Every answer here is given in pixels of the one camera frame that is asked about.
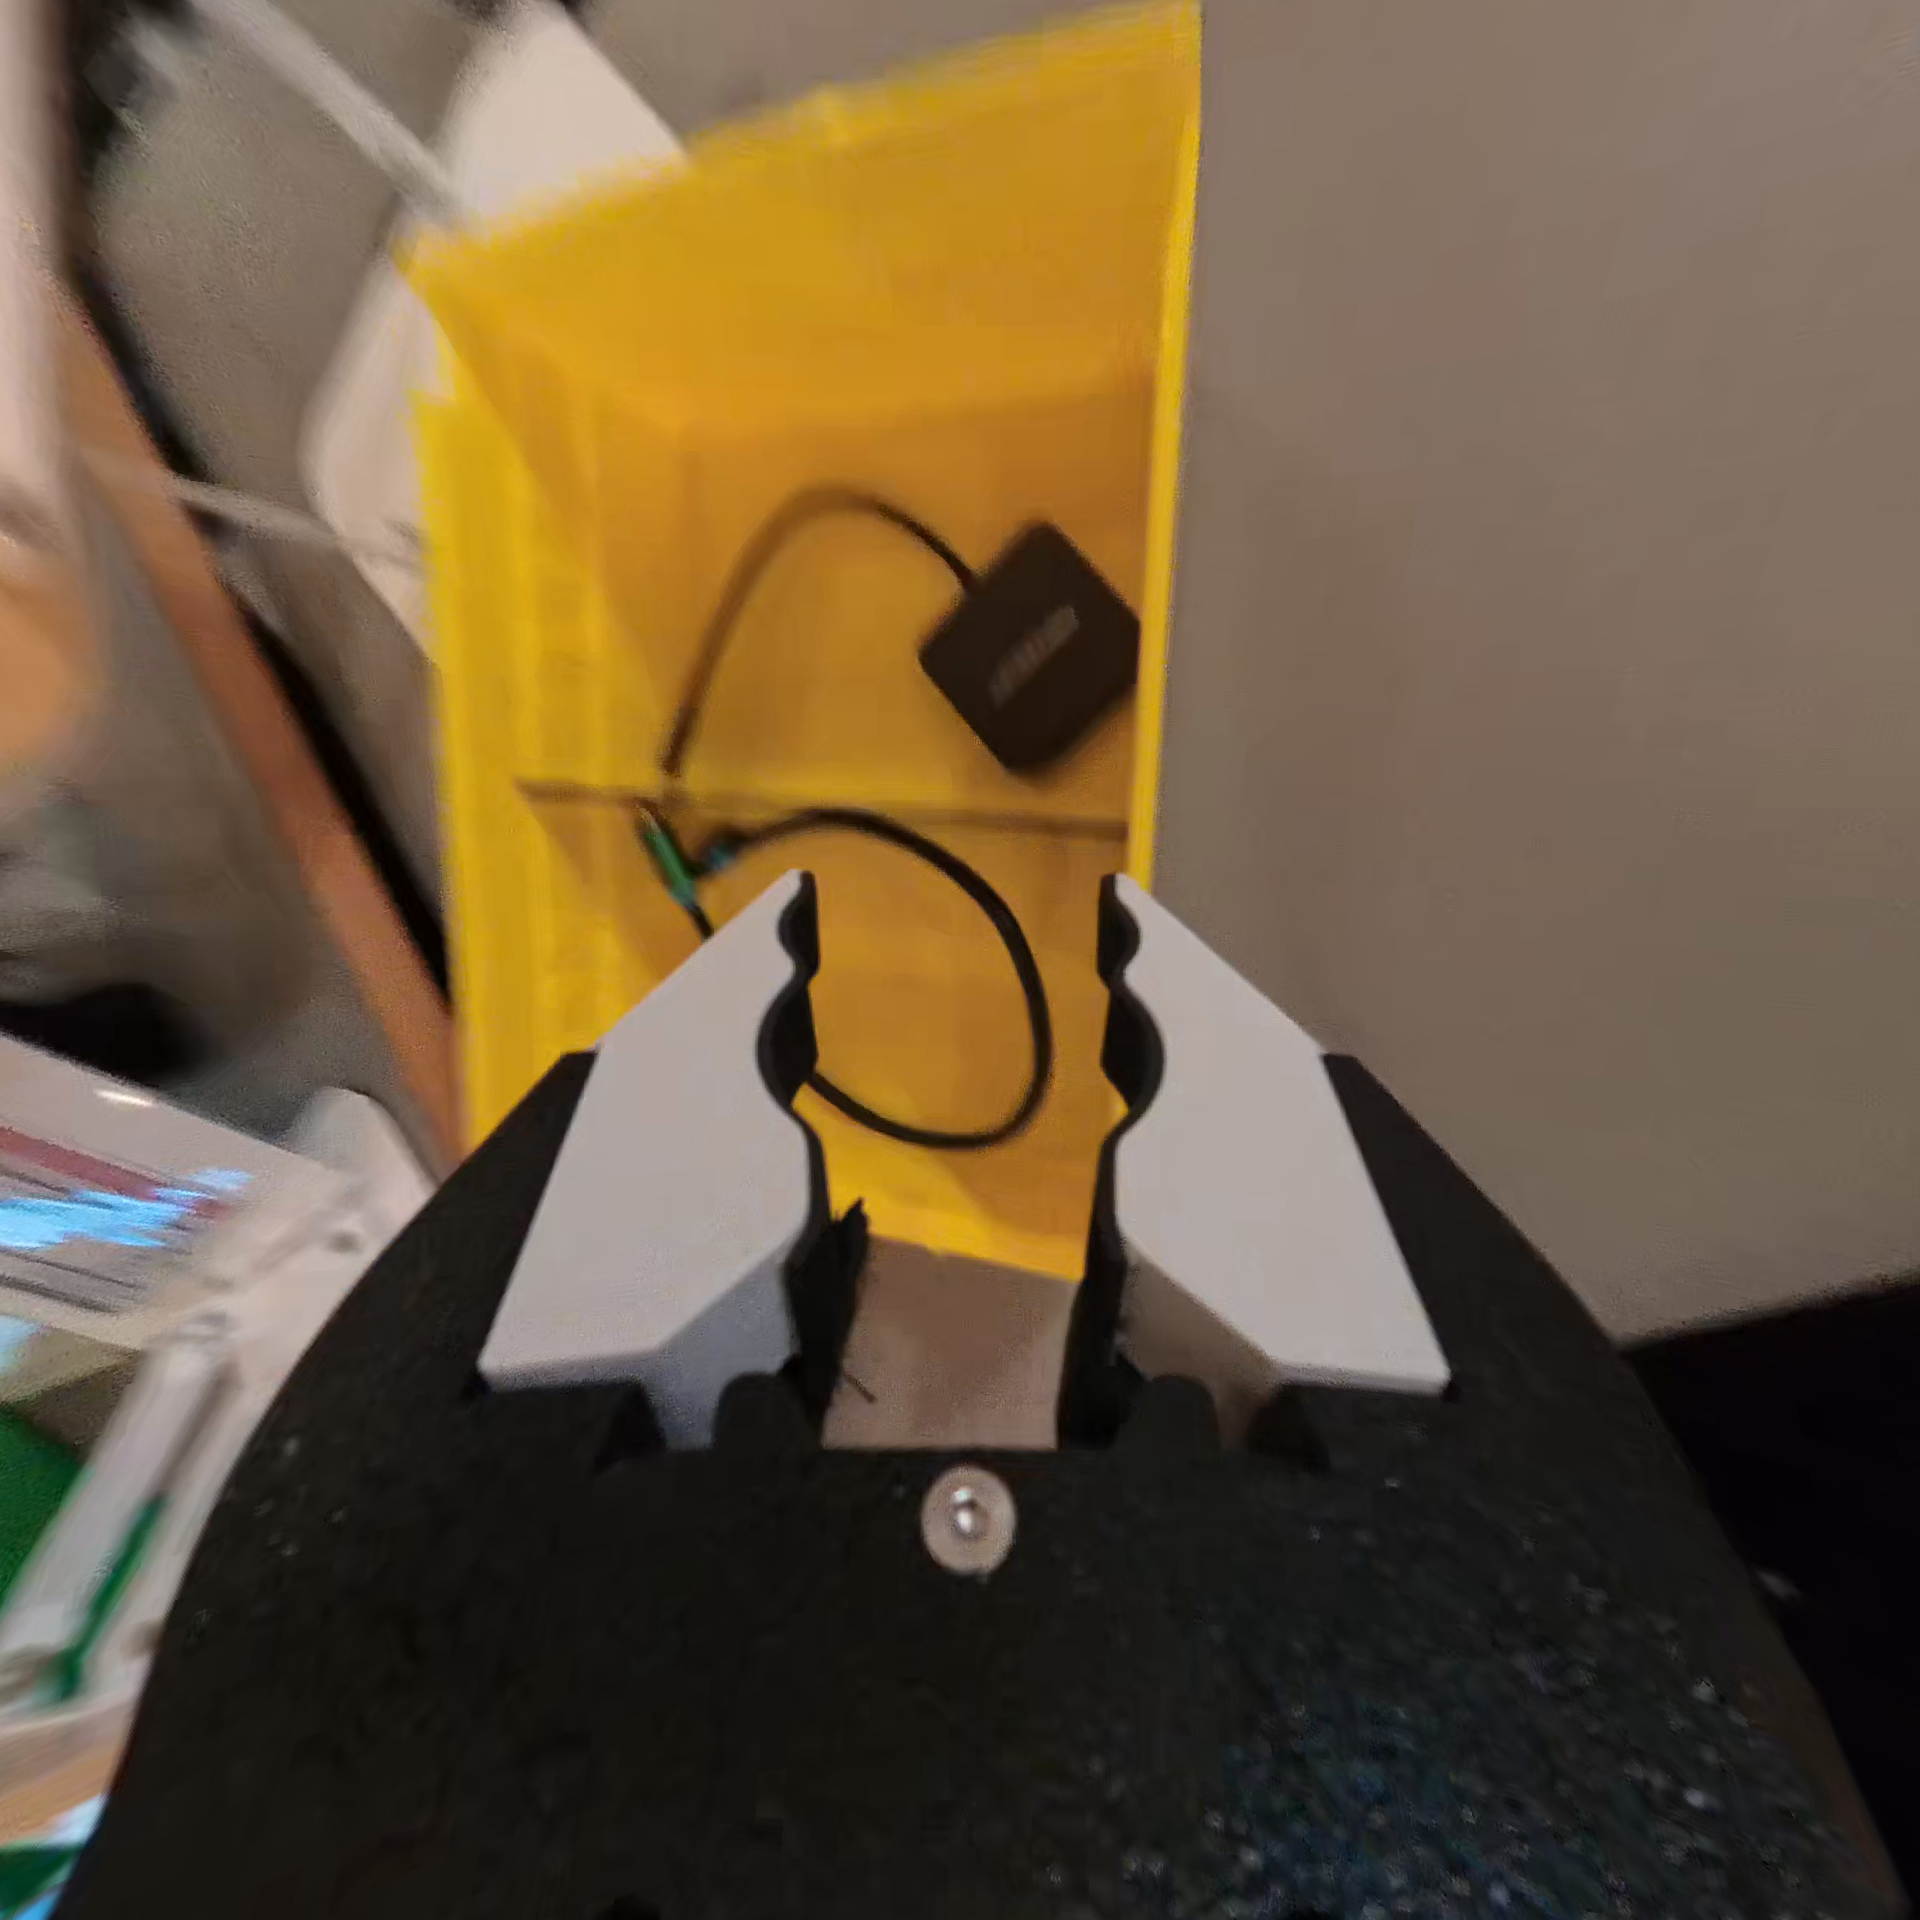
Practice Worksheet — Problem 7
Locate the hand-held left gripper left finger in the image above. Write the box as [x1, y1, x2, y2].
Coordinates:
[477, 870, 837, 1449]

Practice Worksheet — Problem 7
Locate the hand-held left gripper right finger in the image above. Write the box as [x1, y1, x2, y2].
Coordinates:
[1087, 873, 1452, 1449]

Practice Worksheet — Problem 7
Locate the black hdmi adapter hub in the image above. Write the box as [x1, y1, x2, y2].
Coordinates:
[661, 482, 1143, 780]

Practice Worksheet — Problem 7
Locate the yellow plastic bin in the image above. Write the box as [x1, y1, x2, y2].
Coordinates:
[399, 0, 1203, 1284]

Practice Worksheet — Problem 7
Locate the clear plastic box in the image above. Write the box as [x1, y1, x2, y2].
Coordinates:
[0, 1036, 436, 1920]

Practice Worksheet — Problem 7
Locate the wooden board edge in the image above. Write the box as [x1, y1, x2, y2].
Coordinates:
[45, 300, 467, 1173]

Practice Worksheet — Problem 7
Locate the white cable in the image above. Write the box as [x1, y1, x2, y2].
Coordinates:
[194, 0, 467, 220]

